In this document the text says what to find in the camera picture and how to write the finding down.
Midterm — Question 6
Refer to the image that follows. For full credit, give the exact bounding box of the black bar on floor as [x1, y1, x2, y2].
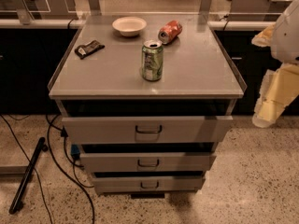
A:
[9, 137, 46, 215]

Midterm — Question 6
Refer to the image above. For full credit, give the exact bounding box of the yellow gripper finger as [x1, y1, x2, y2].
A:
[252, 63, 299, 128]
[251, 24, 275, 48]

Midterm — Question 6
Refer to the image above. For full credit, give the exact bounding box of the white bowl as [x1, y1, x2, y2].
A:
[112, 17, 147, 37]

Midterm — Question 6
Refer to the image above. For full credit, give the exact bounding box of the black cable near cabinet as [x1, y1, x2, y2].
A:
[45, 114, 96, 224]

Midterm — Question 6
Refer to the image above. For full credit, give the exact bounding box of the grey top drawer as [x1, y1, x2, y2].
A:
[63, 116, 233, 144]

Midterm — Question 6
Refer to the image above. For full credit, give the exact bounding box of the green soda can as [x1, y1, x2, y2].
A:
[141, 40, 164, 81]

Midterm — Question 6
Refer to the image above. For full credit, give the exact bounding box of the grey drawer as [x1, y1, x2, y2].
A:
[93, 175, 205, 194]
[80, 152, 216, 173]
[63, 116, 233, 144]

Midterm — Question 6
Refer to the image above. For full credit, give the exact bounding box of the grey bottom drawer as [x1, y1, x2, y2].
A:
[93, 175, 205, 194]

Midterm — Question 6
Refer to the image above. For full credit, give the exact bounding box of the blue plug adapter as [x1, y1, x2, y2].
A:
[70, 144, 80, 160]

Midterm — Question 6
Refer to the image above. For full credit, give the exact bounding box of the grey drawer cabinet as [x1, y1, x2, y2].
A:
[47, 13, 248, 201]

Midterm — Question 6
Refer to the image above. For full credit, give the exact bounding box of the grey right post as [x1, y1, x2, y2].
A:
[198, 0, 216, 17]

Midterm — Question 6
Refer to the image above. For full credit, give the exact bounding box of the black floor cable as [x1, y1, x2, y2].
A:
[0, 114, 54, 224]

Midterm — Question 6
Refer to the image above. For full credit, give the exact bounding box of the white horizontal rail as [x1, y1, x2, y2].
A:
[0, 20, 274, 31]

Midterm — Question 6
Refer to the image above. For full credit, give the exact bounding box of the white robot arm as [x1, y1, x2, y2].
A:
[251, 0, 299, 128]

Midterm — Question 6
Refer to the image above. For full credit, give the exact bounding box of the orange soda can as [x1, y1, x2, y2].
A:
[158, 21, 182, 45]

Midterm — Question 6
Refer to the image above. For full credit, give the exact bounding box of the dark snack packet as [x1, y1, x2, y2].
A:
[75, 40, 105, 60]

